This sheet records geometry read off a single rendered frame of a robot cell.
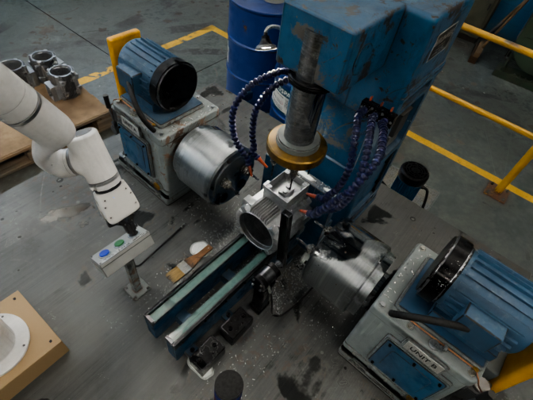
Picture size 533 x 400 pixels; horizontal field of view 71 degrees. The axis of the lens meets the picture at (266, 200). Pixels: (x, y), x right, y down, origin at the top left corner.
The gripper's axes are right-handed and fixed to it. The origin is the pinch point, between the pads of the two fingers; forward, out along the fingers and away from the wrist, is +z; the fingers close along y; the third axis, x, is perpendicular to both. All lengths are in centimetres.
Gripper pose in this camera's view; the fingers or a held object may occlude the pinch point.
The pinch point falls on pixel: (130, 228)
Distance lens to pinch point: 120.7
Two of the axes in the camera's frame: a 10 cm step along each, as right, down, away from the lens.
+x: -7.3, -2.3, 6.5
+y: 6.5, -5.3, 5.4
